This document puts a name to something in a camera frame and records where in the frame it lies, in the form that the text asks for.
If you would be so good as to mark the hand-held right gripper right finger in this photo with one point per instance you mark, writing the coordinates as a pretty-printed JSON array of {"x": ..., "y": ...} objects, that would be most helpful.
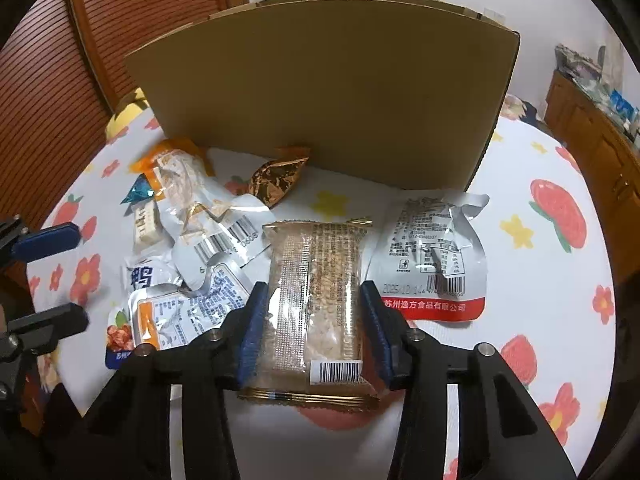
[{"x": 378, "y": 335}]

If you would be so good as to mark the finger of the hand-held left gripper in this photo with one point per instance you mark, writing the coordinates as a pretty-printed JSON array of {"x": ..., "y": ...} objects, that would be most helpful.
[
  {"x": 55, "y": 321},
  {"x": 47, "y": 243}
]

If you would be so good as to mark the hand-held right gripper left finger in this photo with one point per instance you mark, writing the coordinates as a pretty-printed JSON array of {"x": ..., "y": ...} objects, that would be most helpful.
[{"x": 251, "y": 340}]

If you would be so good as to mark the clear rice cracker packet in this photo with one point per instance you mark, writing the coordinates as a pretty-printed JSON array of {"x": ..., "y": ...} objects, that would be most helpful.
[{"x": 310, "y": 300}]

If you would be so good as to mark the silver packet with barcode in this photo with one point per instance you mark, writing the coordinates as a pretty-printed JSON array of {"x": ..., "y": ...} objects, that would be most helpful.
[{"x": 225, "y": 240}]

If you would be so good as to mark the blue foil candy wrapper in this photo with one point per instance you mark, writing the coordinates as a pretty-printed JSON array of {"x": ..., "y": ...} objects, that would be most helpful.
[{"x": 139, "y": 191}]

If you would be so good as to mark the brown cardboard box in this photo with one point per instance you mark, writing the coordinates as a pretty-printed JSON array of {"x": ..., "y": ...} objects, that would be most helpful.
[{"x": 325, "y": 110}]

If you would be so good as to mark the blue packet with food picture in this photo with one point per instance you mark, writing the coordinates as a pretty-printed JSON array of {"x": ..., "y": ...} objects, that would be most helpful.
[{"x": 119, "y": 341}]

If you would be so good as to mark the silver packet with orange label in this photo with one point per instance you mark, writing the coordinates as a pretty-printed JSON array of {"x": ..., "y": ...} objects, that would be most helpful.
[{"x": 190, "y": 310}]

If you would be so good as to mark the silver packet with red stripe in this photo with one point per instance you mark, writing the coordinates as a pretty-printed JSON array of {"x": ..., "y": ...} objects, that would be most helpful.
[{"x": 425, "y": 260}]

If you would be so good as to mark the small nougat candy packet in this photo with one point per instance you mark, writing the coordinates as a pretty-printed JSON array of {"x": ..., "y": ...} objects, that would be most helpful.
[{"x": 146, "y": 225}]

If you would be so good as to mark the white packet with blue print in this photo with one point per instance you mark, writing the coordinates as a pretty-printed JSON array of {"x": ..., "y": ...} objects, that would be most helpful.
[{"x": 145, "y": 275}]

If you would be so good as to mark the orange clear snack packet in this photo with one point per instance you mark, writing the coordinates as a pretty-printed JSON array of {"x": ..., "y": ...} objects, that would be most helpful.
[{"x": 177, "y": 180}]

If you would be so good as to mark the yellow plush toy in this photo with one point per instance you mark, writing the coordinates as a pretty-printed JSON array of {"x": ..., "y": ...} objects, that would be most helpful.
[{"x": 125, "y": 112}]

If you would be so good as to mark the wooden louvered wardrobe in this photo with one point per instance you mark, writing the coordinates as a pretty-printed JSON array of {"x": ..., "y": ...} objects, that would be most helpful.
[{"x": 55, "y": 85}]

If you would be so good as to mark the orange-brown foil packet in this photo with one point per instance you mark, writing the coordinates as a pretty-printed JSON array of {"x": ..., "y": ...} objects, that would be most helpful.
[{"x": 277, "y": 180}]

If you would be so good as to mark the floral strawberry printed blanket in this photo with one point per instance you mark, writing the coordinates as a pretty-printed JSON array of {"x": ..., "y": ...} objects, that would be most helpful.
[{"x": 540, "y": 270}]

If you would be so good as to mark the wooden cabinet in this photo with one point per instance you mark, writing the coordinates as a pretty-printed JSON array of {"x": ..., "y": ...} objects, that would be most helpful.
[{"x": 585, "y": 130}]

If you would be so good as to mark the blue box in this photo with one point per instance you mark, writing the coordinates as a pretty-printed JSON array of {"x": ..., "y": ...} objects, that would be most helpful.
[{"x": 624, "y": 105}]

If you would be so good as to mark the pile of patterned clothes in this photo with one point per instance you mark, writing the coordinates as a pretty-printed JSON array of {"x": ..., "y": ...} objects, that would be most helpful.
[{"x": 580, "y": 62}]

